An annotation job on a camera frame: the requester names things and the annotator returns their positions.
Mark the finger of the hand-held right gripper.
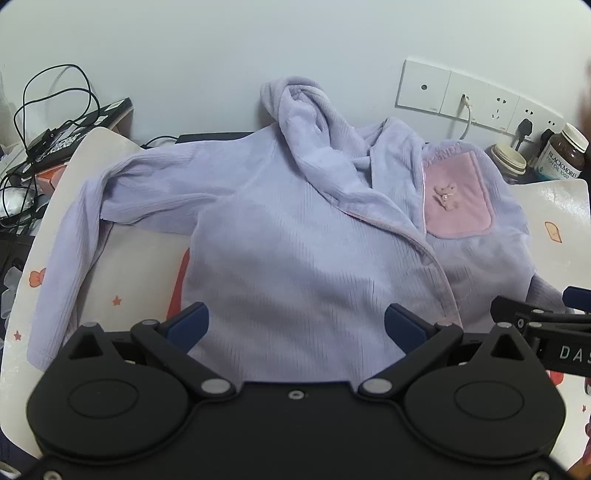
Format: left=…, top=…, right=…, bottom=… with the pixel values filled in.
left=490, top=295, right=591, bottom=326
left=562, top=286, right=591, bottom=315

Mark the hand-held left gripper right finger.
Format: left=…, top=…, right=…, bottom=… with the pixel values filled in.
left=357, top=303, right=534, bottom=400

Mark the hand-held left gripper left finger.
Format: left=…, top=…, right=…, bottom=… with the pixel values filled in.
left=59, top=302, right=237, bottom=400

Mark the lavender fleece pajama top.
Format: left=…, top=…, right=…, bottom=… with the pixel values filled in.
left=27, top=76, right=573, bottom=382

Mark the printed white mat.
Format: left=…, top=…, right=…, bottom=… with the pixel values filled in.
left=0, top=126, right=591, bottom=468

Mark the brown supplement bottle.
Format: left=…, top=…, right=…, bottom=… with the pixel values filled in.
left=534, top=123, right=590, bottom=184

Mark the glass jar with lid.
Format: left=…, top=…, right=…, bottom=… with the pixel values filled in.
left=488, top=143, right=528, bottom=185

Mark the black power plug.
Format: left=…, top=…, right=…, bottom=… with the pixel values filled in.
left=513, top=119, right=533, bottom=150

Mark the black flat device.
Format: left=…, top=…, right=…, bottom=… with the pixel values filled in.
left=177, top=132, right=256, bottom=145

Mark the orange small box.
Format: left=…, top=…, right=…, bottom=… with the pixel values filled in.
left=36, top=165, right=68, bottom=193

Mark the clear plastic bag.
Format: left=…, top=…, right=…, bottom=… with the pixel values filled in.
left=0, top=185, right=38, bottom=219

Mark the black printed box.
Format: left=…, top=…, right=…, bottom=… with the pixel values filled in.
left=24, top=97, right=134, bottom=169

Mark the white wall socket panel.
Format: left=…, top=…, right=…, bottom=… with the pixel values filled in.
left=507, top=96, right=567, bottom=139
left=440, top=71, right=520, bottom=134

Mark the white plugged cable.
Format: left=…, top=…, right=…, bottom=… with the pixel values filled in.
left=459, top=93, right=474, bottom=140

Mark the black looped cable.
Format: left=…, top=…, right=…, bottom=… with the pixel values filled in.
left=13, top=64, right=101, bottom=153

